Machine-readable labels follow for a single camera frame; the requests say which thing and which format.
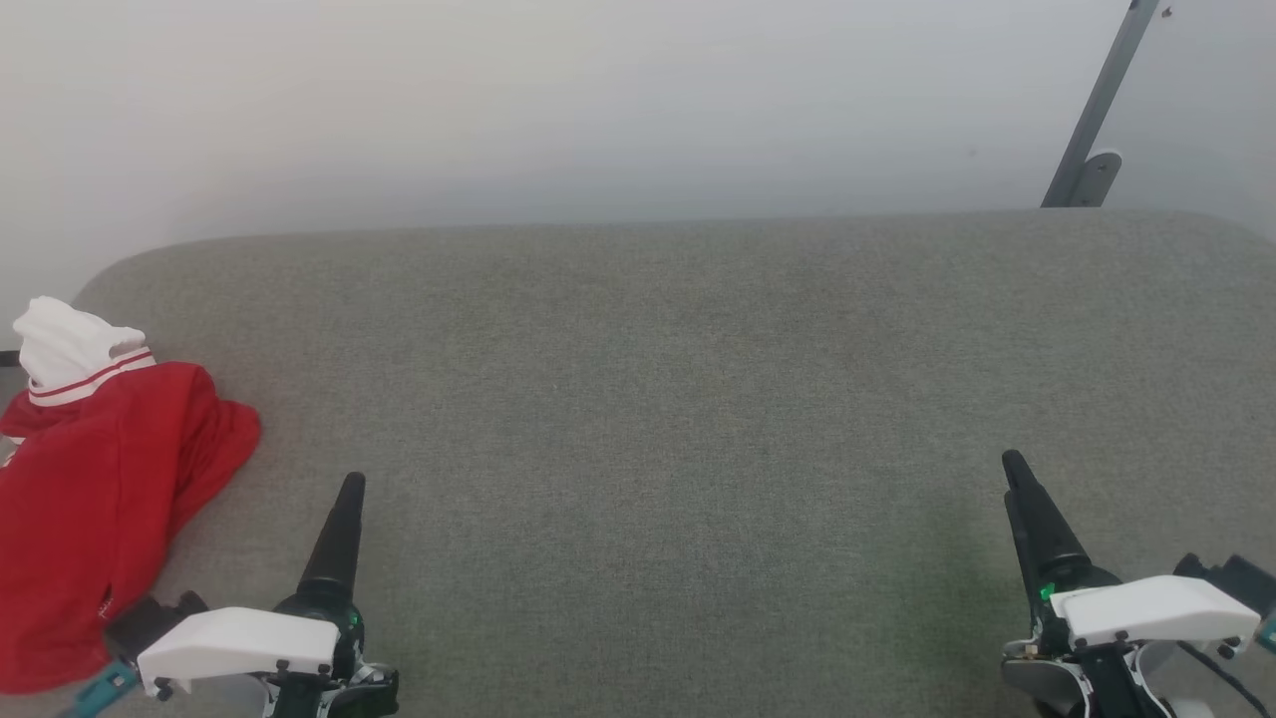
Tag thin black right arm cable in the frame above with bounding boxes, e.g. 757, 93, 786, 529
1176, 642, 1269, 718

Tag grey fabric sofa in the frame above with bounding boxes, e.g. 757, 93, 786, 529
0, 207, 1276, 718

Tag grey rounded pole bracket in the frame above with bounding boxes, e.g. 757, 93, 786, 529
1071, 150, 1123, 208

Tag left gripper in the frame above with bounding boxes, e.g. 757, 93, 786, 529
263, 472, 401, 718

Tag red basketball jersey white sleeves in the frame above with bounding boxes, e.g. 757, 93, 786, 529
0, 296, 262, 695

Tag teal left camera cable plug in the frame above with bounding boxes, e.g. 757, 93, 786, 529
68, 662, 141, 718

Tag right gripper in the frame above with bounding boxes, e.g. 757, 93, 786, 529
1001, 450, 1178, 718

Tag grey metal pole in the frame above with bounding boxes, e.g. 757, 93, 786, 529
1041, 0, 1163, 209

